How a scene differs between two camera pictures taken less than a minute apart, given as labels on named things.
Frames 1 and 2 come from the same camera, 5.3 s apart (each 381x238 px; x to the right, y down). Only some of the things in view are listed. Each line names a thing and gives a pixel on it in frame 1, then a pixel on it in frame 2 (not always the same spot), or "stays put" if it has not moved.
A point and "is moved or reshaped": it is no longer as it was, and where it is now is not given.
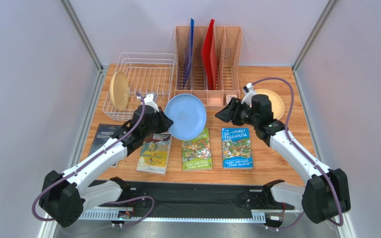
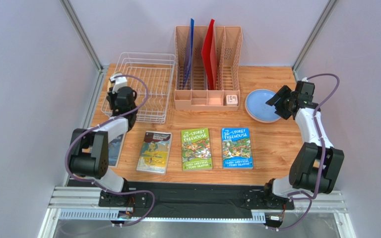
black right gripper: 235,112 to 285,102
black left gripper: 166,122 to 110,98
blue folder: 188,58 stays put
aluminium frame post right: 314,35 stays put
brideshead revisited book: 155,153 stays put
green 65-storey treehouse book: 196,153 stays put
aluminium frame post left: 80,33 stays put
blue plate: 188,114 is moved or reshaped
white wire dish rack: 146,73 stays put
